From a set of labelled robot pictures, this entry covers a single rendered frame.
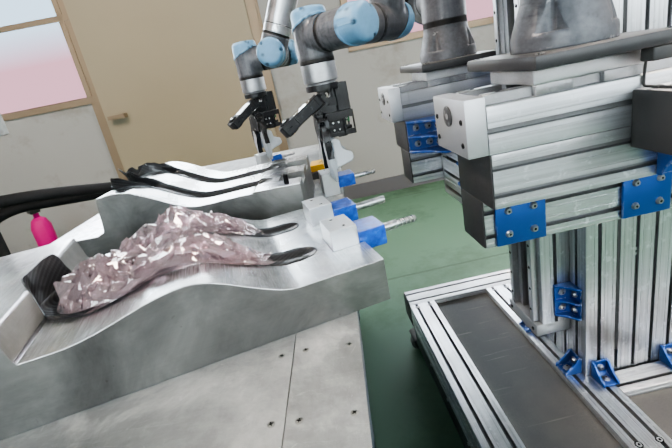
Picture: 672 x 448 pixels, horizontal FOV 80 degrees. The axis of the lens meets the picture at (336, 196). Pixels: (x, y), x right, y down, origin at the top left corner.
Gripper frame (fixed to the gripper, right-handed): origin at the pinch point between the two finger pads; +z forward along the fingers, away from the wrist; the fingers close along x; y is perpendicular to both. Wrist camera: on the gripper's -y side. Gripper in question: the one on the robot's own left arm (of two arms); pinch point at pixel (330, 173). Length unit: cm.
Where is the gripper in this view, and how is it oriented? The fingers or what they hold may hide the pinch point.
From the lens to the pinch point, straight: 92.6
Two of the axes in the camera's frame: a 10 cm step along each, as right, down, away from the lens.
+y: 9.6, -2.4, 1.3
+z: 1.9, 9.3, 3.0
